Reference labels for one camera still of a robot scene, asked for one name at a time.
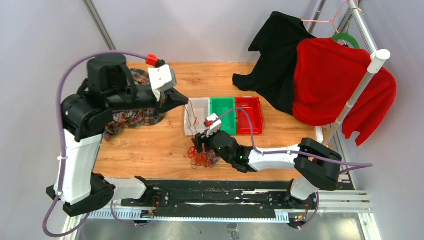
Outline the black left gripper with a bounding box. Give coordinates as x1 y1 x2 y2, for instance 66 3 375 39
107 84 190 119

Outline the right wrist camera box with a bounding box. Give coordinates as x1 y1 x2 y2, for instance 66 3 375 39
204 113 222 138

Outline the dark red thin cable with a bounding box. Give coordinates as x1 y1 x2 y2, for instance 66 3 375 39
184 100 200 142

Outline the black t-shirt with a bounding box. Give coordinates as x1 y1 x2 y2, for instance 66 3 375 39
232 11 314 115

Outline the orange thin cable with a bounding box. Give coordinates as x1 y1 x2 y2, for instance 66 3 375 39
187 145 221 170

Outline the red sweater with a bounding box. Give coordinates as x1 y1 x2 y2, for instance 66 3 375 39
292 38 397 146

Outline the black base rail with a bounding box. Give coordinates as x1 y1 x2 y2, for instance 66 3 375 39
119 179 317 222

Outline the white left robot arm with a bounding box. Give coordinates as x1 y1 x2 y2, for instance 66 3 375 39
46 50 189 217

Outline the pink wire hanger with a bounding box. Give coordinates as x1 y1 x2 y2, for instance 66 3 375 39
301 0 350 34

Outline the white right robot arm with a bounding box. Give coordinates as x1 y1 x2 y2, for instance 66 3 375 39
192 130 342 209

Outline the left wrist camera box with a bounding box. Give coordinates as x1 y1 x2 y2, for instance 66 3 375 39
147 64 177 102

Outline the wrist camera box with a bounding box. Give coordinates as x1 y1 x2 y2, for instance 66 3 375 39
147 64 177 102
204 113 222 138

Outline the clear plastic bin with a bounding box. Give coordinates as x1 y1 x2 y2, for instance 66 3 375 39
183 97 210 136

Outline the plaid cloth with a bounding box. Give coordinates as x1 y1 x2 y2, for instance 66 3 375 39
103 68 167 142

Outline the green plastic bin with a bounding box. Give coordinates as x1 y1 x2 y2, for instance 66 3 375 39
209 96 237 136

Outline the white clothes rack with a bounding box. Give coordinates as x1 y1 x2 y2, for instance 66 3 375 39
314 0 391 146

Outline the green clothes hanger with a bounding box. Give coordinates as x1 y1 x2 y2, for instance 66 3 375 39
331 32 361 49

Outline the red plastic bin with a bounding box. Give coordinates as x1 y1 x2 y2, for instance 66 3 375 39
235 96 264 135

